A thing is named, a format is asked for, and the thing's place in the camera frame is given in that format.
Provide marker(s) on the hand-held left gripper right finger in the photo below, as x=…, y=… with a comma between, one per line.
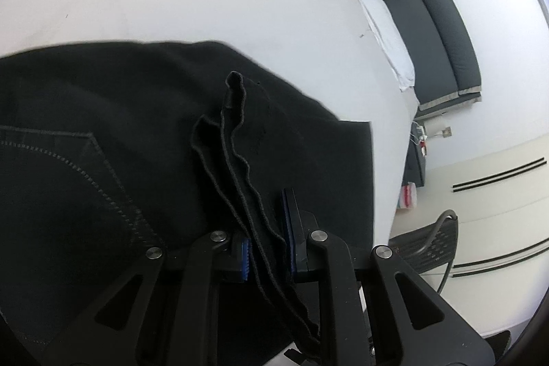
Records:
x=288, y=228

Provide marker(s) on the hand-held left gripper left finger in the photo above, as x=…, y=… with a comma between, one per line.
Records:
x=245, y=261

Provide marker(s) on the black denim pants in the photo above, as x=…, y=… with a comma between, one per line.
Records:
x=128, y=113

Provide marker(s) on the striped bag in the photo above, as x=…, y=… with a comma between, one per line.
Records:
x=407, y=196

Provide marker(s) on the dark nightstand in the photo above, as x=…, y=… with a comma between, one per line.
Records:
x=414, y=168

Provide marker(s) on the black mesh chair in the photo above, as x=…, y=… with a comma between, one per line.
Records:
x=433, y=246

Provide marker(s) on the white pillow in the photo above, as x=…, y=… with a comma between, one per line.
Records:
x=394, y=48

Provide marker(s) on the grey padded headboard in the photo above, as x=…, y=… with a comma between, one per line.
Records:
x=450, y=48

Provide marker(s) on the brass wall socket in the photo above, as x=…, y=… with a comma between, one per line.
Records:
x=446, y=131

